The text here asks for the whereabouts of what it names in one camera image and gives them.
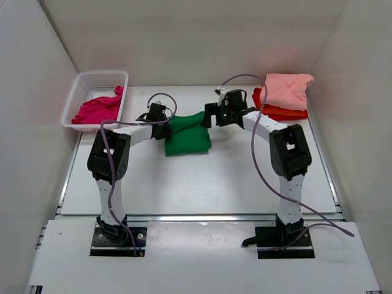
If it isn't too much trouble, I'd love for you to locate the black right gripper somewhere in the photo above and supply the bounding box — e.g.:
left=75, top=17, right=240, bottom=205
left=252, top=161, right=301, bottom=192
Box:
left=201, top=103, right=234, bottom=130

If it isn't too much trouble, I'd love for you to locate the green t shirt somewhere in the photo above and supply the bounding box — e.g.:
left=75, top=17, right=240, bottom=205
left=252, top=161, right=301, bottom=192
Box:
left=165, top=111, right=212, bottom=157

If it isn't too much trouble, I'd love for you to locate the red t shirt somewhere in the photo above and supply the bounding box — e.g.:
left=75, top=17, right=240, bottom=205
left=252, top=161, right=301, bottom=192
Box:
left=252, top=88, right=309, bottom=121

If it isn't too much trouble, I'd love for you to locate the orange t shirt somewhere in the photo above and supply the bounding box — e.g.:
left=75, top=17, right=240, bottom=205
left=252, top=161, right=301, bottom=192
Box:
left=262, top=104, right=304, bottom=116

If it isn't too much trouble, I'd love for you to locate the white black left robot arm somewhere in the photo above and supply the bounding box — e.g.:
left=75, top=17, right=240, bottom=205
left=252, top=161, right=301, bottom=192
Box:
left=87, top=102, right=172, bottom=249

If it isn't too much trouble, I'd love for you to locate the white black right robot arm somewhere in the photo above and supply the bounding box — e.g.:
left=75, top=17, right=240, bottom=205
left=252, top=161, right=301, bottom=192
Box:
left=201, top=88, right=312, bottom=246

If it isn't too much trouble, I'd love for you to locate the salmon pink folded t shirt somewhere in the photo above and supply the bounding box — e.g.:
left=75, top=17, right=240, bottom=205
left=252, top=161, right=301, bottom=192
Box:
left=260, top=73, right=314, bottom=111

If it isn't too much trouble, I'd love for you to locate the magenta t shirt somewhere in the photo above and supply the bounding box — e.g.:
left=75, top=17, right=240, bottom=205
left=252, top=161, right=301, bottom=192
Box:
left=71, top=86, right=124, bottom=124

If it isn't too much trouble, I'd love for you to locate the white plastic basket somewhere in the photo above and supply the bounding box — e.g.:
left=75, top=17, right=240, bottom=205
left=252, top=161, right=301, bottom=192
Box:
left=61, top=70, right=129, bottom=132

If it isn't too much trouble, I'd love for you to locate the aluminium table edge rail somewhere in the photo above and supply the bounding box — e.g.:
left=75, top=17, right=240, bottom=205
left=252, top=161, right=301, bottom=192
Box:
left=55, top=213, right=344, bottom=222

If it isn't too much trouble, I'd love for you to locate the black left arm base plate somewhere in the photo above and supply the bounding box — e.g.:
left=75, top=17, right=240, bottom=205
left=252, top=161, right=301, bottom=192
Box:
left=89, top=224, right=148, bottom=258

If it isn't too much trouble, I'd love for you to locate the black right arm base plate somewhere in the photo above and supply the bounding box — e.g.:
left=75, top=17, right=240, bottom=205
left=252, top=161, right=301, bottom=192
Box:
left=241, top=216, right=315, bottom=259

